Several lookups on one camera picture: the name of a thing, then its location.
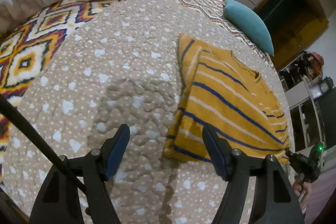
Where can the beige dotted quilt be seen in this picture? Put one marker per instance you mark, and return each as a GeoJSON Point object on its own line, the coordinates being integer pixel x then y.
{"type": "Point", "coordinates": [110, 77]}

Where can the person's right hand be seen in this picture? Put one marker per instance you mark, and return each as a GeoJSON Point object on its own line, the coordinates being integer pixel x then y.
{"type": "Point", "coordinates": [302, 192]}

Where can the small clock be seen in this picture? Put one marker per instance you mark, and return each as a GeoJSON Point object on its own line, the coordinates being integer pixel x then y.
{"type": "Point", "coordinates": [325, 85]}

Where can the geometric patterned blanket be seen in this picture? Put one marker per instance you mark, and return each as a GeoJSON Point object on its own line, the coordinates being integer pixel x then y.
{"type": "Point", "coordinates": [34, 40]}

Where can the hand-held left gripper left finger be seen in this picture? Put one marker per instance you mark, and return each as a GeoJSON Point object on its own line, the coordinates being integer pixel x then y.
{"type": "Point", "coordinates": [115, 154]}

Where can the cluttered shelf unit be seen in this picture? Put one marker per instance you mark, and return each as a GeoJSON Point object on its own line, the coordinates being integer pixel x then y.
{"type": "Point", "coordinates": [307, 98]}

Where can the yellow striped small shirt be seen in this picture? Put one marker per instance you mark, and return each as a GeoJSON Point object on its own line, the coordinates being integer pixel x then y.
{"type": "Point", "coordinates": [225, 106]}

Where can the teal pillow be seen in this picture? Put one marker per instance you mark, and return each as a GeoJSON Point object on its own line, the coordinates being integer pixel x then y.
{"type": "Point", "coordinates": [249, 23]}

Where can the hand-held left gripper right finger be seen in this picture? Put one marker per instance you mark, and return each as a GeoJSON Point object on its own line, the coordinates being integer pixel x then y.
{"type": "Point", "coordinates": [219, 155]}

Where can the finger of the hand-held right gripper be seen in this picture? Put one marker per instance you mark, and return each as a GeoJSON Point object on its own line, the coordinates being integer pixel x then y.
{"type": "Point", "coordinates": [292, 155]}

